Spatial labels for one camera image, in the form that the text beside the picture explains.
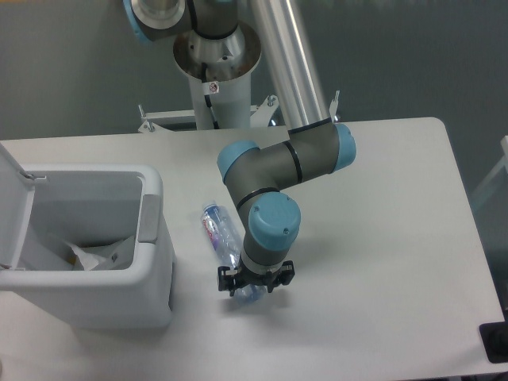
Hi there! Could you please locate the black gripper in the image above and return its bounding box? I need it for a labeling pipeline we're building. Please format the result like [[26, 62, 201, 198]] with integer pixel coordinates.
[[217, 260, 295, 297]]

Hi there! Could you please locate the clear plastic water bottle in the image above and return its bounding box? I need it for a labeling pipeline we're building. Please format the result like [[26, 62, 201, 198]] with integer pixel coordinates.
[[201, 201, 266, 305]]

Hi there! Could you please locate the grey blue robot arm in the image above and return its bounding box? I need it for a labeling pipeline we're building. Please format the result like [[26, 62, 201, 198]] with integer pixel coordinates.
[[123, 1, 356, 294]]

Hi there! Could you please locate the white plastic trash can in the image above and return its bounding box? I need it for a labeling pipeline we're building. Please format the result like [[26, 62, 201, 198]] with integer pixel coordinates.
[[1, 164, 175, 329]]

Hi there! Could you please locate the black table corner device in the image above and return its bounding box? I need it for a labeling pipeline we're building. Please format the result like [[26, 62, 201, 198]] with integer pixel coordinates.
[[479, 321, 507, 364]]

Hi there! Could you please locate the white pedestal base frame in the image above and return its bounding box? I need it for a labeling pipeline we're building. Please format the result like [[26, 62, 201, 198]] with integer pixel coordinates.
[[137, 90, 341, 133]]

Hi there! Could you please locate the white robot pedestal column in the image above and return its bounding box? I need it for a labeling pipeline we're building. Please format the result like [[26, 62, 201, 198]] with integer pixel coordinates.
[[173, 21, 261, 130]]

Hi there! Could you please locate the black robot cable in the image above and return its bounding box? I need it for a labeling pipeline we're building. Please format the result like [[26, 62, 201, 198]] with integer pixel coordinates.
[[200, 62, 221, 130]]

